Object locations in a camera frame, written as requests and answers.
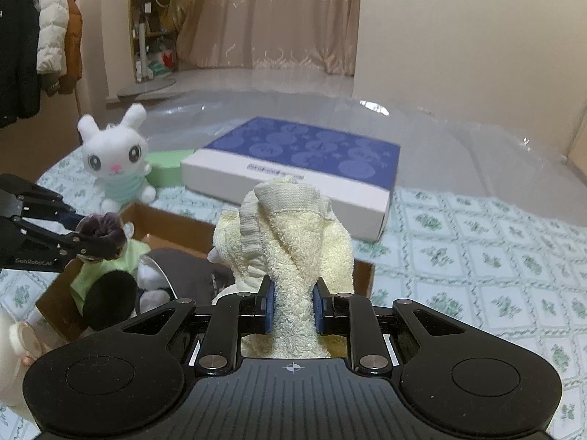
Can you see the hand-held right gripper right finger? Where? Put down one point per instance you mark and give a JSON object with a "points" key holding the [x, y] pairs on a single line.
{"points": [[318, 307]]}

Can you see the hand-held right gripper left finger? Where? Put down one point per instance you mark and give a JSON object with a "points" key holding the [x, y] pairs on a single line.
{"points": [[270, 307]]}

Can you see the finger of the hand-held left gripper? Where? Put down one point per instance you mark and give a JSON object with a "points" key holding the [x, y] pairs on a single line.
{"points": [[69, 240], [41, 208]]}

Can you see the dark purple scrunchie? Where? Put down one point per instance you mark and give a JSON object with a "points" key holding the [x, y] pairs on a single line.
{"points": [[108, 229]]}

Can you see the light green sock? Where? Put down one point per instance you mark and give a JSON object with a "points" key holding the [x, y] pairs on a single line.
{"points": [[124, 256]]}

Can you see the pale yellow fuzzy sock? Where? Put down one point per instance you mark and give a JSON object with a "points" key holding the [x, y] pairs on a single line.
{"points": [[293, 247]]}

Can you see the grey eye mask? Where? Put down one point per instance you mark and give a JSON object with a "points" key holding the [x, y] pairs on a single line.
{"points": [[192, 275]]}

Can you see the brown cardboard box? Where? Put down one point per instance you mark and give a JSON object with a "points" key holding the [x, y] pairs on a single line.
{"points": [[160, 220]]}

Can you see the white plush bunny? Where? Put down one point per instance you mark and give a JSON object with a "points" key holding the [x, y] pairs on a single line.
{"points": [[114, 156]]}

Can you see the cream thermos bottle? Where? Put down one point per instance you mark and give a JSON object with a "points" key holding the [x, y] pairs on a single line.
{"points": [[13, 376]]}

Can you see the light green box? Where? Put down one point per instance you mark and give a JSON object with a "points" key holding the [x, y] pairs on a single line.
{"points": [[169, 169]]}

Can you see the black jacket with white logo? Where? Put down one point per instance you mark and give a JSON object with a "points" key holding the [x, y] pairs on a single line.
{"points": [[18, 55]]}

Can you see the blue and white gift box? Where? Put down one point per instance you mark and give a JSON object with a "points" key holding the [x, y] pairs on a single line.
{"points": [[321, 151]]}

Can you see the brown jacket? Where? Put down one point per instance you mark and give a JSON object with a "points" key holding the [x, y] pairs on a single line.
{"points": [[73, 32]]}

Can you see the standing fan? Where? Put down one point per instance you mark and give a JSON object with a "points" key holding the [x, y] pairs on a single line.
{"points": [[143, 55]]}

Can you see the white down jacket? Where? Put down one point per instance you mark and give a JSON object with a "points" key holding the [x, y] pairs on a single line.
{"points": [[50, 23]]}

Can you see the clear plastic sheet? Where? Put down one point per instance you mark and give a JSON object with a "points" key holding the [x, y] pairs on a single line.
{"points": [[458, 146]]}

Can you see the wooden bookshelf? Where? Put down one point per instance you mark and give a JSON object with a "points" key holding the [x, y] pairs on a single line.
{"points": [[151, 4]]}

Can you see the beige curtain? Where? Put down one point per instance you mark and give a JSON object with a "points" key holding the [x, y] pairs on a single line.
{"points": [[275, 9]]}

